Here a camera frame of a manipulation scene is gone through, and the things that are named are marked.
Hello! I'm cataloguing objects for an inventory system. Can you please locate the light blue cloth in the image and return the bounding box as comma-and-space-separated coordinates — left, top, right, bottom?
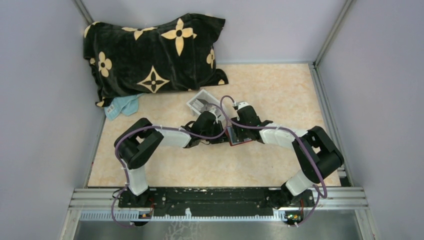
104, 93, 144, 121

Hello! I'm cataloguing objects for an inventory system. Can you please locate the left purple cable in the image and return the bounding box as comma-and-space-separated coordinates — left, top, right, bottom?
110, 102, 233, 229

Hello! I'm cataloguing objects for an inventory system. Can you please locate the aluminium front rail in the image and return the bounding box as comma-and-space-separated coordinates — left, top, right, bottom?
68, 186, 369, 222

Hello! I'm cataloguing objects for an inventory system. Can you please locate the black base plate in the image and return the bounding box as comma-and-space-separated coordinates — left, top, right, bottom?
117, 187, 315, 217

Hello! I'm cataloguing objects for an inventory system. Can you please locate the white plastic card box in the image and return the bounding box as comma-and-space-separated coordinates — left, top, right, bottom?
186, 89, 227, 126

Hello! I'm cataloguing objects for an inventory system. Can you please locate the purple cable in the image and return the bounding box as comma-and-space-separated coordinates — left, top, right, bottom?
219, 95, 329, 227
110, 102, 233, 229

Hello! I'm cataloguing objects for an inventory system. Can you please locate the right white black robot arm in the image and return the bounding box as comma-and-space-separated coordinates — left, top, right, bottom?
231, 102, 345, 206

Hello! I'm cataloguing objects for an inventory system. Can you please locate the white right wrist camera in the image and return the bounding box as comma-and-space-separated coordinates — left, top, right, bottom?
233, 101, 250, 111

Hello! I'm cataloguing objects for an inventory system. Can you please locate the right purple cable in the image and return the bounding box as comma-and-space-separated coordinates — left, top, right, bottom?
219, 95, 329, 227

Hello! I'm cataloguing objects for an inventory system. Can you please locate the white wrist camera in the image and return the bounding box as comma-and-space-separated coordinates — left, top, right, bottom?
207, 106, 225, 123
233, 101, 250, 111

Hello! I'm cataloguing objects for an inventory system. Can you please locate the black floral pillow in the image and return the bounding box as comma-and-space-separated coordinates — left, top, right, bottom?
83, 13, 229, 108

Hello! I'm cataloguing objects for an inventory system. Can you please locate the grey card stack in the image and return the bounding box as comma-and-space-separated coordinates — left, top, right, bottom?
192, 98, 209, 113

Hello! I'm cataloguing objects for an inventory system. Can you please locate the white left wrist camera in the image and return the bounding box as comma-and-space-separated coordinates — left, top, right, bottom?
207, 106, 225, 123

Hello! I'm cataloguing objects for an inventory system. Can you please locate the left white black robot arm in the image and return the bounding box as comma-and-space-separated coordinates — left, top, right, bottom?
114, 111, 229, 207

